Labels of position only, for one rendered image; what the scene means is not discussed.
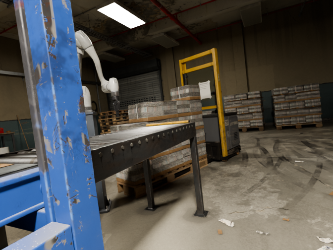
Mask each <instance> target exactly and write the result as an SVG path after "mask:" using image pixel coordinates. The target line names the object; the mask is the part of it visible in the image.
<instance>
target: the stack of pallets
mask: <svg viewBox="0 0 333 250"><path fill-rule="evenodd" d="M125 111H128V110H119V112H120V113H119V117H116V111H107V112H100V115H99V120H98V121H99V123H100V127H101V130H102V132H101V133H100V134H105V133H111V130H110V126H112V125H114V123H116V122H118V121H121V122H123V121H126V120H129V115H128V114H129V113H128V112H127V113H126V112H125ZM104 113H105V115H104ZM125 114H126V116H124V115H125ZM104 116H105V118H103V117H104ZM110 116H112V117H110ZM117 118H118V120H116V119H117ZM123 118H125V119H123ZM110 119H112V121H110ZM102 120H105V122H103V121H102ZM111 122H113V124H111ZM104 123H106V125H104ZM105 126H106V127H107V128H105ZM106 129H107V130H108V131H105V130H106Z"/></svg>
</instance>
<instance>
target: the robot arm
mask: <svg viewBox="0 0 333 250"><path fill-rule="evenodd" d="M75 38H76V46H77V52H78V60H79V67H80V74H81V77H82V56H83V55H84V52H85V51H86V52H87V53H88V54H89V56H90V57H91V58H92V59H93V61H94V63H95V67H96V70H97V74H98V77H99V80H100V82H101V87H102V91H103V92H104V93H111V96H112V100H113V107H114V111H116V117H119V110H120V102H119V101H118V100H119V91H118V90H119V85H118V81H117V79H116V78H110V80H109V81H106V80H105V79H104V77H103V73H102V68H101V63H100V60H99V58H98V55H97V53H96V51H95V49H94V47H93V45H92V43H91V41H90V39H89V38H88V36H87V35H86V34H85V33H84V32H83V31H81V30H79V31H77V32H75ZM82 89H83V96H84V105H85V112H86V113H87V112H95V111H93V110H92V102H91V95H90V92H89V90H88V88H87V87H86V86H82Z"/></svg>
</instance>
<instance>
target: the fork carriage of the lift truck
mask: <svg viewBox="0 0 333 250"><path fill-rule="evenodd" d="M205 143H206V154H207V158H212V159H214V160H220V159H222V157H221V148H220V142H219V141H206V142H205Z"/></svg>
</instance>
